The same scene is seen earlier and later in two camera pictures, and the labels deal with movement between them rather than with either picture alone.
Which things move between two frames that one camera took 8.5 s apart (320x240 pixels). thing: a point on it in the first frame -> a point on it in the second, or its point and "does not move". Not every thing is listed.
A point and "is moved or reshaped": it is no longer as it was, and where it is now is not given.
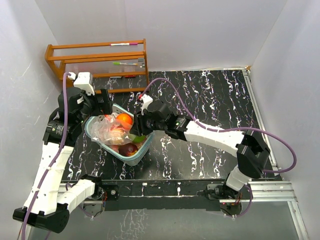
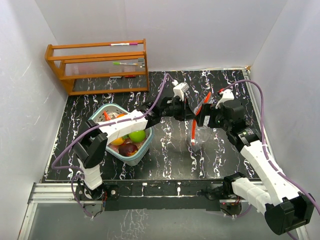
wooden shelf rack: x=106 y=59 does not move
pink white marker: x=124 y=44 does not move
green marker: x=125 y=63 does not move
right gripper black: x=138 y=128 -> x=208 y=109
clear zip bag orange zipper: x=106 y=129 is moved or reshaped
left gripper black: x=101 y=108 -> x=186 y=113
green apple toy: x=136 y=139 does not move
